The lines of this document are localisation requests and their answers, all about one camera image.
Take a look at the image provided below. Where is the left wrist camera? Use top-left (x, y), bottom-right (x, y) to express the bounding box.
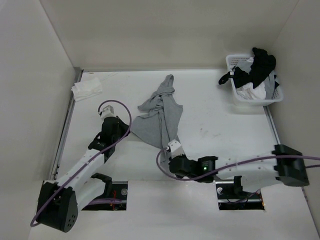
top-left (98, 105), bottom-right (115, 120)

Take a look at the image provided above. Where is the folded white tank top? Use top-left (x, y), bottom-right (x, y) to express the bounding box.
top-left (71, 77), bottom-right (103, 102)

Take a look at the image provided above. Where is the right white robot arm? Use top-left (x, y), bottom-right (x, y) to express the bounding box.
top-left (167, 140), bottom-right (310, 198)

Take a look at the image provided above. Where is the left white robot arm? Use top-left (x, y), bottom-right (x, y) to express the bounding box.
top-left (30, 116), bottom-right (130, 233)

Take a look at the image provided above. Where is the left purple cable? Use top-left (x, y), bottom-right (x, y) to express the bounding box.
top-left (29, 99), bottom-right (133, 228)

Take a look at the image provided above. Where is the black tank top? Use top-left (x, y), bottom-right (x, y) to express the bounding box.
top-left (218, 47), bottom-right (277, 89)

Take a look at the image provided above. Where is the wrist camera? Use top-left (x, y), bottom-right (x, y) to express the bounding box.
top-left (98, 105), bottom-right (115, 120)
top-left (167, 140), bottom-right (185, 159)

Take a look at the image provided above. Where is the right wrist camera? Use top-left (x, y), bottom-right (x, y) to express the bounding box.
top-left (167, 140), bottom-right (185, 159)

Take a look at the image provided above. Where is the white plastic laundry basket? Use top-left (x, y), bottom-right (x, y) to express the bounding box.
top-left (225, 54), bottom-right (284, 107)

